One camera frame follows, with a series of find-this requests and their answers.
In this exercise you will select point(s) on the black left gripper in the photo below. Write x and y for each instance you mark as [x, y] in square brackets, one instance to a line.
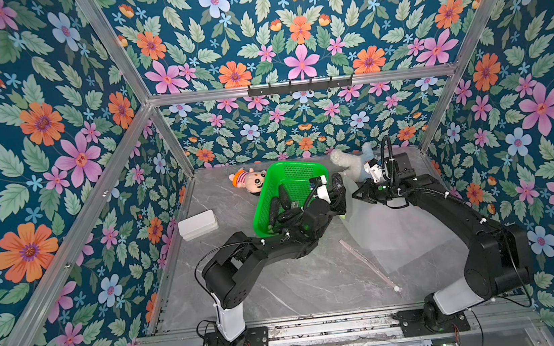
[336, 206]

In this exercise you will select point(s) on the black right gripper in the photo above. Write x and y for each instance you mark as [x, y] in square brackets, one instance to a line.
[373, 191]

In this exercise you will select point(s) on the green plastic basket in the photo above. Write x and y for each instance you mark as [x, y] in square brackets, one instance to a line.
[295, 177]

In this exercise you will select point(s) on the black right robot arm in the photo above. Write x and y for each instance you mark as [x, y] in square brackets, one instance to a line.
[499, 258]

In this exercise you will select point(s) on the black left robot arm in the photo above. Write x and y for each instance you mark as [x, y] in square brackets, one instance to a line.
[298, 227]

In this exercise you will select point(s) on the dark eggplant upper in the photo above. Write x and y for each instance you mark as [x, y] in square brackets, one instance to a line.
[284, 198]

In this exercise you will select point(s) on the dark eggplant left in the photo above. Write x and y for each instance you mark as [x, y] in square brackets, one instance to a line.
[275, 207]

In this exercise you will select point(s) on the clear zip-top bag pink zipper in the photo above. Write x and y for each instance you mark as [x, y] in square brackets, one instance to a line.
[371, 266]

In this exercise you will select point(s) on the white teddy bear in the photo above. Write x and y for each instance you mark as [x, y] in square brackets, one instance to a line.
[352, 164]

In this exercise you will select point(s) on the cartoon doll head toy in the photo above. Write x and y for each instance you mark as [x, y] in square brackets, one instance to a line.
[250, 180]

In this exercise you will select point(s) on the white plastic box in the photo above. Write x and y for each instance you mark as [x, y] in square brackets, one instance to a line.
[198, 225]

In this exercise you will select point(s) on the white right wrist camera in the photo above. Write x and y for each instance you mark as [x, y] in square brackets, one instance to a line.
[375, 171]

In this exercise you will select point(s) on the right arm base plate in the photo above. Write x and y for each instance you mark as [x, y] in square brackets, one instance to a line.
[409, 323]

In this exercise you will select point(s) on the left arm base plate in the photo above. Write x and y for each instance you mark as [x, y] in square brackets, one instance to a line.
[257, 336]

